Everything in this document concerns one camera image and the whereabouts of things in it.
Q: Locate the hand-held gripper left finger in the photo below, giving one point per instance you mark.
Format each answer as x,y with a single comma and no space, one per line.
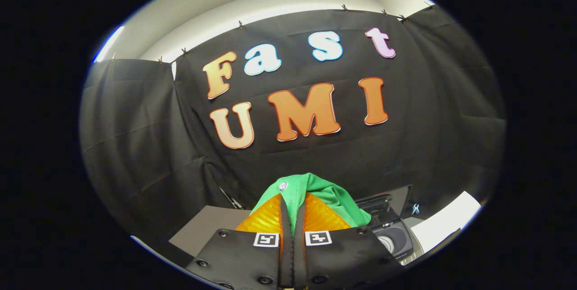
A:
285,263

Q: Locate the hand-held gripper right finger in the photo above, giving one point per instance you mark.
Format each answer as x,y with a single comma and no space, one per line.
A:
300,263

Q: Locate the green polo shirt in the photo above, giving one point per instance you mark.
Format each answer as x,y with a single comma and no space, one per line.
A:
329,195

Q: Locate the grey top-load washing machine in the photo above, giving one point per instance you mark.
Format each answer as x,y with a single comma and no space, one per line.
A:
396,241

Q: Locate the black metal clamp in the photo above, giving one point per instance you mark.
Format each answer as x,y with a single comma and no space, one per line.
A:
232,200

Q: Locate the small light blue clip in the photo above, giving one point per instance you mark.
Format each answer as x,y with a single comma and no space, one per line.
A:
415,209

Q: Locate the black backdrop cloth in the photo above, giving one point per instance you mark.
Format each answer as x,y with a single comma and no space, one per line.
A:
405,145

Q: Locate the row of black cloth clips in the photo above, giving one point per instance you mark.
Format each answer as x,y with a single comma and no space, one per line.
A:
240,25

